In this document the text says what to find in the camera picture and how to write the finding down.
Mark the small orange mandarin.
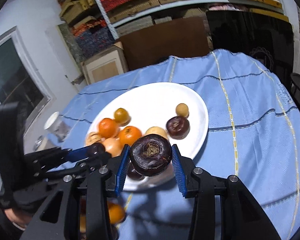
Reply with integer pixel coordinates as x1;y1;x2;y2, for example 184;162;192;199
98;118;119;139

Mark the large orange mandarin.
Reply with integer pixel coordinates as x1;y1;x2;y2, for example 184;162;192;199
119;126;142;146

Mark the dark water chestnut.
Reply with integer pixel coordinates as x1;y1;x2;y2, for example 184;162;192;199
166;116;190;140
129;134;172;177

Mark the dark purple plum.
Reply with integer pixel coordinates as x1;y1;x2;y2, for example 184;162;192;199
87;142;106;157
127;163;145;181

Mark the yellow striped pepino melon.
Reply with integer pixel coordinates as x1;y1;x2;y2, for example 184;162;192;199
85;132;104;146

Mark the pale orange round fruit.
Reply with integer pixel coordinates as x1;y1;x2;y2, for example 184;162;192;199
102;138;123;157

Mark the pale yellow round fruit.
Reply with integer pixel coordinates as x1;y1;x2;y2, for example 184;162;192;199
79;215;87;233

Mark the person left hand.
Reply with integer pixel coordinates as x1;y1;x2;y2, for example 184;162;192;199
4;208;32;230

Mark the orange tomato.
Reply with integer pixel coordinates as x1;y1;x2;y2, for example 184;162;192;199
107;202;126;225

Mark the white paper cup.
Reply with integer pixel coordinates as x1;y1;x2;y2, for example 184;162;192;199
44;112;70;142

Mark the white beverage can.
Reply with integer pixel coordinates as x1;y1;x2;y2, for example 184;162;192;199
33;135;48;152

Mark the small yellow tomato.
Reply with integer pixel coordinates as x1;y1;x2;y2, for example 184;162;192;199
114;108;130;126

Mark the blue checked tablecloth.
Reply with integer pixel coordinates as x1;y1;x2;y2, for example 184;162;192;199
61;49;300;239

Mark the white oval plate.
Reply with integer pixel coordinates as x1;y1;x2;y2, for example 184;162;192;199
84;81;210;191

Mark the small tan round fruit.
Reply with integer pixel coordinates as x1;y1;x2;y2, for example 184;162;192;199
175;103;189;118

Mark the brown cardboard board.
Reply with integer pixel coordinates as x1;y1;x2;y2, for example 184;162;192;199
119;17;209;70

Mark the black chair back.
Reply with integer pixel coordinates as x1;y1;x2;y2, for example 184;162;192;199
206;10;294;89

